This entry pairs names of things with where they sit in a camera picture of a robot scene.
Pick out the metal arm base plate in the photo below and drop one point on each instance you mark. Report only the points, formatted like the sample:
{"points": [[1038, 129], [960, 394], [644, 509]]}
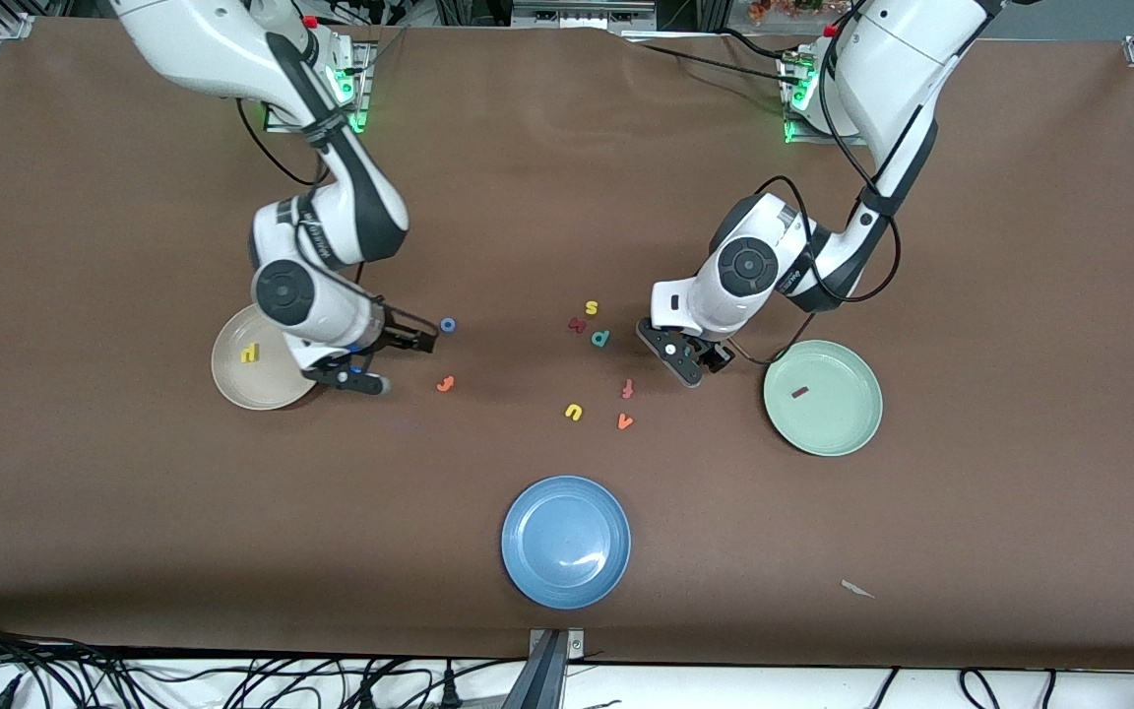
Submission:
{"points": [[362, 98], [803, 136]]}

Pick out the orange red decoration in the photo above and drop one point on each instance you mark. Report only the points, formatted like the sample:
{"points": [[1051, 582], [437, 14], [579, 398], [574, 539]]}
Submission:
{"points": [[774, 10]]}

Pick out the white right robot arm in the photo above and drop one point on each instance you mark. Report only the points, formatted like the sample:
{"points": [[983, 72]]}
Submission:
{"points": [[203, 44]]}

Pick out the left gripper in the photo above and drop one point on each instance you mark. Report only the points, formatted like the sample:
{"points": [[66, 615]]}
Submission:
{"points": [[714, 354]]}

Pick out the yellow letter h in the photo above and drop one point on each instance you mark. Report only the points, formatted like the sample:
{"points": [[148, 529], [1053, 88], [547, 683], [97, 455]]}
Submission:
{"points": [[249, 352]]}

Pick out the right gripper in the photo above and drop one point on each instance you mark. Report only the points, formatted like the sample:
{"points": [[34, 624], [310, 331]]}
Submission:
{"points": [[392, 330]]}

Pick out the metal camera post bracket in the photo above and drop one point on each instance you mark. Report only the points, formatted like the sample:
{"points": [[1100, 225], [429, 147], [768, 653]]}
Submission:
{"points": [[547, 670]]}

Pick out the brown table cover sheet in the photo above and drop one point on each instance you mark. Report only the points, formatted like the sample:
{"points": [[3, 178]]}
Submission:
{"points": [[528, 197]]}

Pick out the grey metal device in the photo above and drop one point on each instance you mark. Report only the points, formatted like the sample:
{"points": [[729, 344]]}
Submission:
{"points": [[582, 15]]}

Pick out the green round plate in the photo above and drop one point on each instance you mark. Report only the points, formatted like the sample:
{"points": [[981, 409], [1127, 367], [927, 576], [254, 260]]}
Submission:
{"points": [[823, 423]]}

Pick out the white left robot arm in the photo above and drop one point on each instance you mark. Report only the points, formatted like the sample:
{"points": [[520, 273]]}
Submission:
{"points": [[902, 59]]}

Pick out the blue round plate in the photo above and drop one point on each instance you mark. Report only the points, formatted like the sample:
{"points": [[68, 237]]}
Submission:
{"points": [[566, 542]]}

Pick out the beige round plate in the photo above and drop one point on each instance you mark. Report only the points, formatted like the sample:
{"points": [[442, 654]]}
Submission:
{"points": [[252, 384]]}

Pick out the white paper scrap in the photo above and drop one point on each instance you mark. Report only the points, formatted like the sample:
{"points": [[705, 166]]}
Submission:
{"points": [[857, 589]]}

